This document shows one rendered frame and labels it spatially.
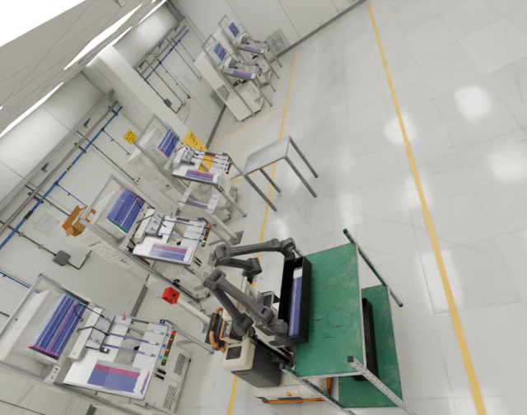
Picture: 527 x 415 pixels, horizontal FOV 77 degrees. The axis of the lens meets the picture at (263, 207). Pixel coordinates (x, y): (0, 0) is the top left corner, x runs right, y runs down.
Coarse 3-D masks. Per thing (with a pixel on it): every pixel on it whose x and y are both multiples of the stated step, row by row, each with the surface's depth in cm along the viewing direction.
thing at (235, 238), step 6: (204, 210) 466; (210, 216) 474; (216, 222) 482; (222, 222) 488; (222, 228) 490; (228, 228) 495; (228, 234) 498; (234, 234) 502; (240, 234) 505; (234, 240) 504; (228, 246) 505
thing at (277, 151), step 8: (288, 136) 443; (272, 144) 457; (280, 144) 442; (288, 144) 432; (256, 152) 469; (264, 152) 454; (272, 152) 441; (280, 152) 427; (248, 160) 469; (256, 160) 454; (264, 160) 439; (272, 160) 427; (288, 160) 418; (304, 160) 466; (248, 168) 452; (256, 168) 438; (312, 168) 476; (248, 176) 454; (264, 176) 500; (272, 184) 509; (312, 192) 451; (264, 200) 478; (272, 208) 488
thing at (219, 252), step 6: (222, 246) 212; (216, 252) 210; (222, 252) 209; (216, 258) 210; (252, 258) 240; (216, 264) 212; (222, 264) 217; (228, 264) 220; (234, 264) 223; (240, 264) 226; (246, 264) 230; (252, 264) 234; (252, 270) 233; (258, 270) 235
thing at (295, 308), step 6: (294, 270) 239; (300, 270) 236; (294, 276) 236; (300, 276) 232; (294, 282) 232; (300, 282) 228; (294, 288) 228; (300, 288) 225; (294, 294) 225; (300, 294) 222; (294, 300) 222; (300, 300) 219; (294, 306) 218; (294, 312) 215; (294, 318) 212; (294, 324) 209; (294, 330) 206
